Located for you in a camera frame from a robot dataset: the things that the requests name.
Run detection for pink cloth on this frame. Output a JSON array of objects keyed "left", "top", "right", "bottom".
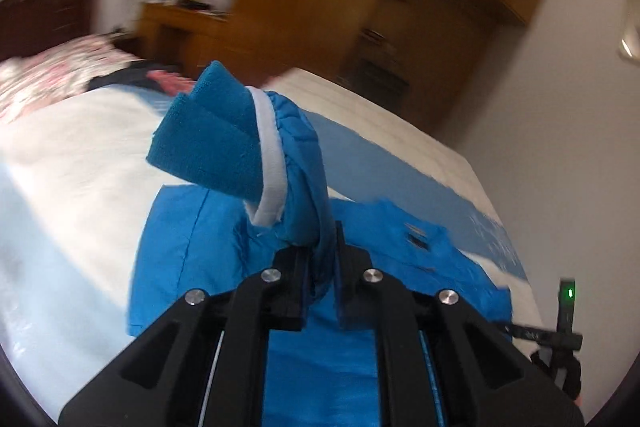
[{"left": 147, "top": 69, "right": 199, "bottom": 96}]

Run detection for dark wooden headboard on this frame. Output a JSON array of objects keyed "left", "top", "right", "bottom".
[{"left": 0, "top": 0, "right": 99, "bottom": 62}]

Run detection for large wooden wardrobe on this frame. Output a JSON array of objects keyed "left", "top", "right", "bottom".
[{"left": 230, "top": 0, "right": 545, "bottom": 132}]

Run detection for floral blanket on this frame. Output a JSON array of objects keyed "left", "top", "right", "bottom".
[{"left": 0, "top": 34, "right": 147, "bottom": 124}]

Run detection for dark cloth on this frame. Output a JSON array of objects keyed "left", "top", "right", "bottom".
[{"left": 87, "top": 61, "right": 177, "bottom": 94}]

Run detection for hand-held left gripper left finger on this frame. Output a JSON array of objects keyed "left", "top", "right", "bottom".
[{"left": 59, "top": 247, "right": 309, "bottom": 427}]

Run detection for bed with white blue sheet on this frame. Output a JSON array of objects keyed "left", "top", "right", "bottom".
[{"left": 0, "top": 67, "right": 544, "bottom": 413}]

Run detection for black wrist strap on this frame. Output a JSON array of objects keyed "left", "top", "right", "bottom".
[{"left": 531, "top": 347, "right": 584, "bottom": 401}]

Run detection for wooden desk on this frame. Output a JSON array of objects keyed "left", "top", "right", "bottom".
[{"left": 137, "top": 1, "right": 242, "bottom": 78}]

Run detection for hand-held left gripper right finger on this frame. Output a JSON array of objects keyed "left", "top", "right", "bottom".
[{"left": 334, "top": 222, "right": 585, "bottom": 427}]

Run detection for blue padded jacket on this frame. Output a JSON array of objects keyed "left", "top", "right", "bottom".
[{"left": 125, "top": 61, "right": 514, "bottom": 427}]

